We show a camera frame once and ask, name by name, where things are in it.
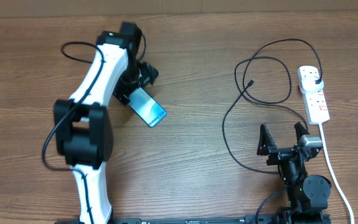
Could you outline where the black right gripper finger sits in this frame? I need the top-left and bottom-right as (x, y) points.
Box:
(294, 122), (309, 142)
(257, 124), (276, 156)

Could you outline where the blue Galaxy smartphone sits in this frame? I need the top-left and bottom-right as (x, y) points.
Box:
(129, 88), (167, 128)

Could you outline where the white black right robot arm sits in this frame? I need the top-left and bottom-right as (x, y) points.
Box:
(253, 123), (332, 224)

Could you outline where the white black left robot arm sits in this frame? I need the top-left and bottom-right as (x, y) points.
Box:
(42, 22), (167, 223)

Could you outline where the white charger plug adapter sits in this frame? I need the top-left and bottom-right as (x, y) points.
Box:
(299, 77), (324, 94)

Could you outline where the white power strip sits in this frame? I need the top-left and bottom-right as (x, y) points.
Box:
(298, 65), (330, 124)

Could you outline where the white power strip cord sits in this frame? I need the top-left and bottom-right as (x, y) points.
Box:
(318, 123), (356, 224)

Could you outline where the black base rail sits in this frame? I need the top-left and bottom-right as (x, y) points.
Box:
(55, 215), (332, 224)

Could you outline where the brown cardboard wall panel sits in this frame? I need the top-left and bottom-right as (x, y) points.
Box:
(0, 0), (358, 18)

